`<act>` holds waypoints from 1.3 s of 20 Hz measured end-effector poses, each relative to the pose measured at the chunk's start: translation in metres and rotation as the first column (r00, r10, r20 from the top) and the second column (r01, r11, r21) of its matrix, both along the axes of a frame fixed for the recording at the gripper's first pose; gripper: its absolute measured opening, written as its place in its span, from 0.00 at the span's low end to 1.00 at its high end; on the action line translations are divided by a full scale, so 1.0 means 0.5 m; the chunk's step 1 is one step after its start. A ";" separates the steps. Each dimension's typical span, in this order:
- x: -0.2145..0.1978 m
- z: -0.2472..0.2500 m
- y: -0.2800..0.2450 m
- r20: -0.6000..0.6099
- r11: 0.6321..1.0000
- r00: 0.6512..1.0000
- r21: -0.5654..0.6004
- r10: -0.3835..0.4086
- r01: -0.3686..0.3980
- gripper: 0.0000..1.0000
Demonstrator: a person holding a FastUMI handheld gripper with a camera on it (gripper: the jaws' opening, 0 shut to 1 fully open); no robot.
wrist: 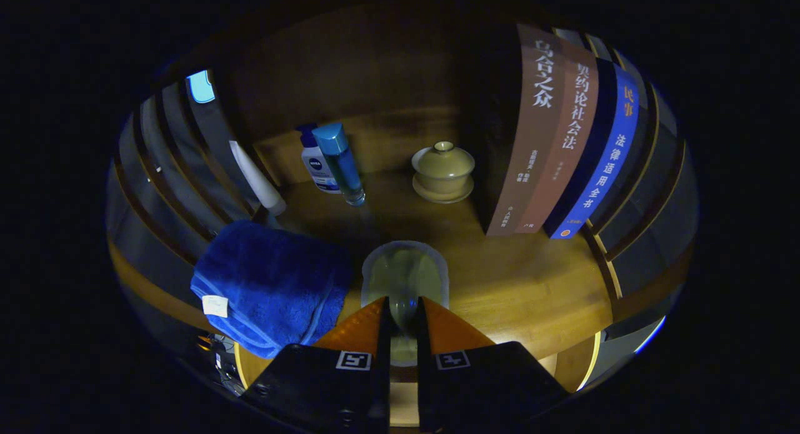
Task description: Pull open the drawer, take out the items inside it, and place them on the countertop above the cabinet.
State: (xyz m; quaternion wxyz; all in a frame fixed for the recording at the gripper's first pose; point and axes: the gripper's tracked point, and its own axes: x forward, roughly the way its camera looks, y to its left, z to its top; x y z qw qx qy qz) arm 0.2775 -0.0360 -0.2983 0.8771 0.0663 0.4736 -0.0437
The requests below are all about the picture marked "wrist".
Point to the white lotion bottle blue cap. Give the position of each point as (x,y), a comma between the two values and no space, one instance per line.
(317,168)

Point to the beige lidded tea cup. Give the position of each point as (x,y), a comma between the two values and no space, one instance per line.
(442,168)

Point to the reddish brown book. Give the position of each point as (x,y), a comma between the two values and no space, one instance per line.
(565,146)

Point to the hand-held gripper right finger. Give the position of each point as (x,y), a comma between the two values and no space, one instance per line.
(487,384)

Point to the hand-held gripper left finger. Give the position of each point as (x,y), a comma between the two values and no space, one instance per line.
(312,384)

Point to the teal clear bottle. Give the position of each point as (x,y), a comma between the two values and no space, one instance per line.
(340,159)

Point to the blue towel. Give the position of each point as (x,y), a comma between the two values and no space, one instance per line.
(269,284)

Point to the wooden countertop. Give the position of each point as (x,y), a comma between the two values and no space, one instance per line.
(512,284)

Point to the blue book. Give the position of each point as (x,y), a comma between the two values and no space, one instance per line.
(609,152)

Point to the white tube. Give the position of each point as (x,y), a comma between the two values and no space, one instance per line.
(256,177)

